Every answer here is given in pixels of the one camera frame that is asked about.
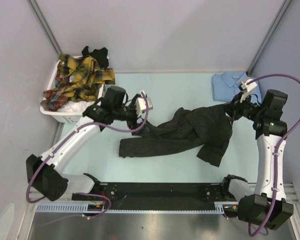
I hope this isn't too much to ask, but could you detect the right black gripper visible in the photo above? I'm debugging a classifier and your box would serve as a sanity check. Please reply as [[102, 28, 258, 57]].
[[220, 91, 265, 122]]

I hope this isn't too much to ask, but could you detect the folded light blue shirt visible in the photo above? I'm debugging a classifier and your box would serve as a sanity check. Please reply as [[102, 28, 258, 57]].
[[211, 71, 255, 102]]

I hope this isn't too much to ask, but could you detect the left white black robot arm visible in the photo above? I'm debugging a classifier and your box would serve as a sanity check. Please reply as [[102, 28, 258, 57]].
[[25, 86, 153, 204]]

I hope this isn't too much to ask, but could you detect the aluminium corner post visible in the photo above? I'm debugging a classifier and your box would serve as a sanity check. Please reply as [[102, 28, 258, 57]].
[[26, 0, 62, 58], [246, 0, 294, 76]]

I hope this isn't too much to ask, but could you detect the yellow plaid flannel shirt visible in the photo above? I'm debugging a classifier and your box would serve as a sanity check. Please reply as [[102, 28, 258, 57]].
[[40, 53, 116, 112]]

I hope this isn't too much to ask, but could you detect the light blue slotted cable duct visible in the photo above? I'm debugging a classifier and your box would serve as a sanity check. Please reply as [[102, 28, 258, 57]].
[[36, 203, 225, 215]]

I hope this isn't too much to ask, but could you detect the right aluminium corner post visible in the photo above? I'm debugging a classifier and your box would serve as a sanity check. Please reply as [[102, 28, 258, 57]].
[[246, 0, 294, 76]]

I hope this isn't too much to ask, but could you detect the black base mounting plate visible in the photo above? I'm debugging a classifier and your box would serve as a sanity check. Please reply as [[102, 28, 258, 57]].
[[71, 182, 235, 212]]

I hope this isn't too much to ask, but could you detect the left aluminium corner post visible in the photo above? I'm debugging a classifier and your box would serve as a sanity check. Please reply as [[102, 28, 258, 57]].
[[26, 0, 62, 58]]

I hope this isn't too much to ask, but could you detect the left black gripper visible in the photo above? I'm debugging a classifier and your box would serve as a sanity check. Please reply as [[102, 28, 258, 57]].
[[113, 94, 149, 135]]

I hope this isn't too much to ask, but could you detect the black garment in basket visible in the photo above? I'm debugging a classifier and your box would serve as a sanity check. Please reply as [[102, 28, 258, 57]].
[[81, 46, 109, 69]]

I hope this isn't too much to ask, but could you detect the aluminium frame rail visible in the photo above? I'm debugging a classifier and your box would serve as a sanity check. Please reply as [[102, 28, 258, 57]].
[[24, 182, 299, 203]]

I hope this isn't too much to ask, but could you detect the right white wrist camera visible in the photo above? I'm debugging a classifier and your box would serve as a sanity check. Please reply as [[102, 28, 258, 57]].
[[238, 78, 258, 103]]

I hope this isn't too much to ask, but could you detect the dark pinstriped long sleeve shirt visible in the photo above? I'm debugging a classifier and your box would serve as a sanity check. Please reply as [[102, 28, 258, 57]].
[[118, 104, 233, 167]]

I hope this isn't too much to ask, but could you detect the white garment in basket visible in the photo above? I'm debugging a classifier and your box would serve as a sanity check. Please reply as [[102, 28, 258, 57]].
[[57, 101, 93, 114]]

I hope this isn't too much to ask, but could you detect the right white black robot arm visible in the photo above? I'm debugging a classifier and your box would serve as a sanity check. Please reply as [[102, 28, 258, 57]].
[[220, 89, 294, 230]]

